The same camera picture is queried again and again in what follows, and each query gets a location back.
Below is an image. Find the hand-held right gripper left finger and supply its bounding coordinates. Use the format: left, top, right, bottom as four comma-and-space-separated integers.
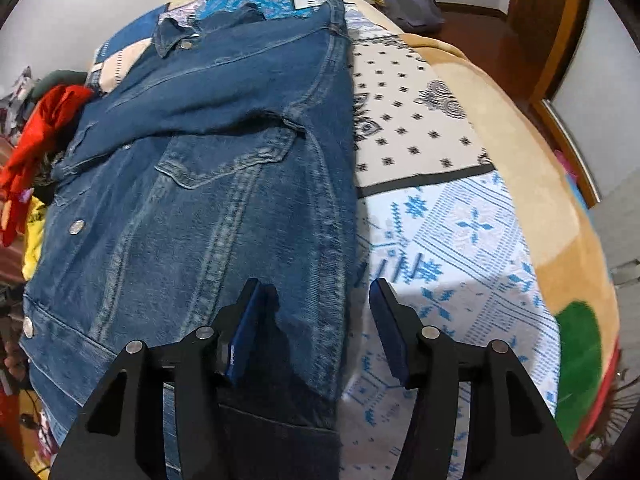
47, 277, 278, 480

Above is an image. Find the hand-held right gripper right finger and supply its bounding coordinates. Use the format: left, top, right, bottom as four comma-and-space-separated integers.
368, 277, 581, 480

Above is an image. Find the blue denim jacket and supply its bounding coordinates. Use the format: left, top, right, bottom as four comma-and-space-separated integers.
20, 0, 361, 480

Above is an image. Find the yellow printed garment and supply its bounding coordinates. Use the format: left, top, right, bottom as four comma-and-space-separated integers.
22, 195, 51, 281

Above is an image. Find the beige fleece blanket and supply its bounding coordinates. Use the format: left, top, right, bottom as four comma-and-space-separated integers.
350, 0, 623, 461

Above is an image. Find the red garment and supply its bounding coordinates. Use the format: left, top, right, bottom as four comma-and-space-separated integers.
0, 84, 96, 248

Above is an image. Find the grey-green garment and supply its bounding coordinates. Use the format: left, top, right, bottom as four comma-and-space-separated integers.
31, 69, 88, 98

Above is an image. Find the brown wooden door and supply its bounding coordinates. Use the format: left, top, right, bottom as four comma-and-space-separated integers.
506, 0, 588, 106

